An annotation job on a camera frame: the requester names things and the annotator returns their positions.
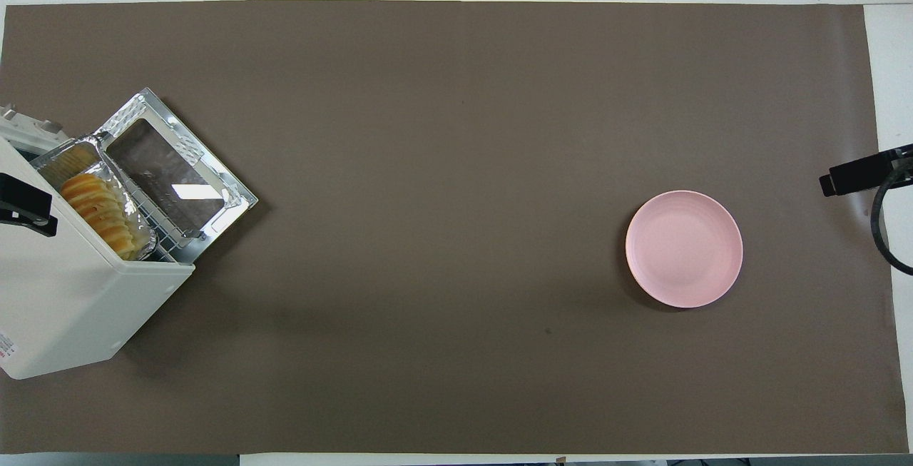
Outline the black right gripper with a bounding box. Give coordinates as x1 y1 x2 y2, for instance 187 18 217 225
819 143 913 198

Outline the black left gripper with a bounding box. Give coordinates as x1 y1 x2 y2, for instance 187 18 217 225
0 173 58 238

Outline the aluminium foil tray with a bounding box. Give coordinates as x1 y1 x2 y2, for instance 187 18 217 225
31 133 160 262

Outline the yellow spiral bread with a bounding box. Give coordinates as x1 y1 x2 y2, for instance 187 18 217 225
60 173 137 260

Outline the cream toaster oven housing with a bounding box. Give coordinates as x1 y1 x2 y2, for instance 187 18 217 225
0 102 195 381

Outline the glass oven door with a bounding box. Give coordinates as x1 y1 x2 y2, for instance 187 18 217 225
93 87 259 240

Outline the pink round plate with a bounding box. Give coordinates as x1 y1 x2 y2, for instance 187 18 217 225
625 190 744 309

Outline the brown table mat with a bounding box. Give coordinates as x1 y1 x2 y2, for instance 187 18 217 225
0 1 911 455

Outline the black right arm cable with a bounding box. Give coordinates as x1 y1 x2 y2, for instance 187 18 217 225
869 165 913 276

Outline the wire oven rack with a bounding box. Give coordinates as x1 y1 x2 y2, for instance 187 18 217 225
123 191 198 265

